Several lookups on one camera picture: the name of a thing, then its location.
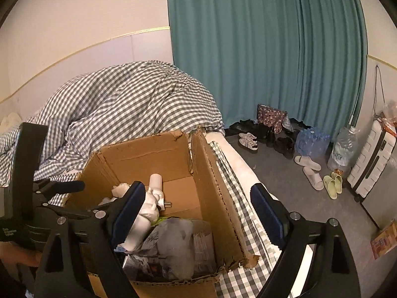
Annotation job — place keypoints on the green slipper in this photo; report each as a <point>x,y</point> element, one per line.
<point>337,181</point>
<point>330,187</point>

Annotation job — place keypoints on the teal curtain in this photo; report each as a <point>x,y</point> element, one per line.
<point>263,52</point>

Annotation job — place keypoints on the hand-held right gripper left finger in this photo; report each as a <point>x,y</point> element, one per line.
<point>128,214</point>

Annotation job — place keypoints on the white bottle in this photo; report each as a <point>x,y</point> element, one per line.
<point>145,205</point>

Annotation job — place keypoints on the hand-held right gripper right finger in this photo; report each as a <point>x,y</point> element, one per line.
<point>268,217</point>

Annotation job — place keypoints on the packet with red label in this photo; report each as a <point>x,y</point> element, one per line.
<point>145,267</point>

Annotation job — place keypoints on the grey plastic bag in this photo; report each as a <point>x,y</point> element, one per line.
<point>180,242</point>

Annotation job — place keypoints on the grey checked blanket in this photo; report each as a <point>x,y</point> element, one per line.
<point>124,99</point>

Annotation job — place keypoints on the white mattress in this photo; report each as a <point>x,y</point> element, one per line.
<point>238,164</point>

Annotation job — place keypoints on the cardboard box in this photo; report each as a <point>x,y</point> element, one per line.
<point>211,192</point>

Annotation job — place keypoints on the large water jug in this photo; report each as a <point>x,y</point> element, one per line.
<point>342,149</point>

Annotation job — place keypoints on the white suitcase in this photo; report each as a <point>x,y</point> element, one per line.
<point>372,161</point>

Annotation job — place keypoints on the white sneaker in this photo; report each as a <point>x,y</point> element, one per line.
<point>248,146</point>
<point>247,137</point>

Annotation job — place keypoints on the white tissue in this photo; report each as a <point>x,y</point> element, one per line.
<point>119,189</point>

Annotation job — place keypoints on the pack of water bottles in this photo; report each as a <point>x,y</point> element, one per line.
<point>311,141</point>

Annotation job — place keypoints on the person's left hand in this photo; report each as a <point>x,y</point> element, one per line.
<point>21,257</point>

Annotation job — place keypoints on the floral bag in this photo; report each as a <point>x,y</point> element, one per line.
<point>269,116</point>

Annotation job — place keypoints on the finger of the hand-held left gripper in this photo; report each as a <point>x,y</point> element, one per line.
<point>68,213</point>
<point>62,186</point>

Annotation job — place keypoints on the clear plastic bag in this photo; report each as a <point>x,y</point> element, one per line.
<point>389,121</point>

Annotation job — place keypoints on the cream fleece pillow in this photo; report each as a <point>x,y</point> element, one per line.
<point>9,121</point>

